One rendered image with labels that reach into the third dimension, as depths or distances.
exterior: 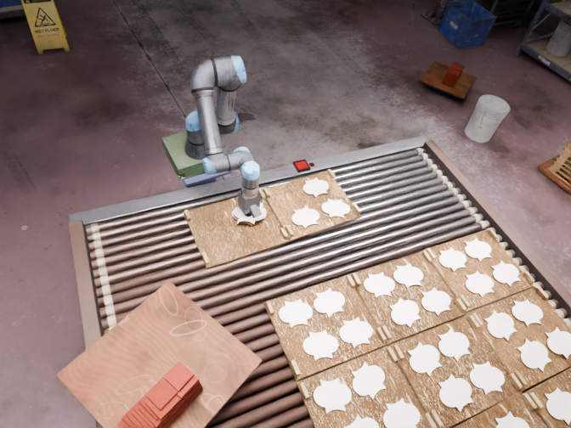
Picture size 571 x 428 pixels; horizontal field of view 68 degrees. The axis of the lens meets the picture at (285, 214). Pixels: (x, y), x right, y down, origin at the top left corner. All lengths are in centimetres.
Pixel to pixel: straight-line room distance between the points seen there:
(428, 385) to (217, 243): 108
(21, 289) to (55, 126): 161
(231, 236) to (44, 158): 231
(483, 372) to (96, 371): 147
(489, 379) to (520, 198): 253
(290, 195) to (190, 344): 95
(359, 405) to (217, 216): 106
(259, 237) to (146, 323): 66
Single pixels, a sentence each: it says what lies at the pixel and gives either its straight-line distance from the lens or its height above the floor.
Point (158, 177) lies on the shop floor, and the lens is 364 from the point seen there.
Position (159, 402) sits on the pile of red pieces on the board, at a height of 119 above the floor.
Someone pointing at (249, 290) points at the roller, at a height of 92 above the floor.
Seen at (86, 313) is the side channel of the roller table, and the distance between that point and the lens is 192.
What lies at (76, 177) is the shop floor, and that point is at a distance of 378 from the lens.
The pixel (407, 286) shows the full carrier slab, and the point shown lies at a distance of 204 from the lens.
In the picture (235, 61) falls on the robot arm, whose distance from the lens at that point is 194.
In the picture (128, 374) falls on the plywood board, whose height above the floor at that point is 104.
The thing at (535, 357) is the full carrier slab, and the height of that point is 95.
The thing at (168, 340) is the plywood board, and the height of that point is 104.
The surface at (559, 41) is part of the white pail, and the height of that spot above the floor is 31.
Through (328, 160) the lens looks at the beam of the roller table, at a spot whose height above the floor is 91.
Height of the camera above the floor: 259
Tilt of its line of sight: 50 degrees down
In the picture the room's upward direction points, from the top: 9 degrees clockwise
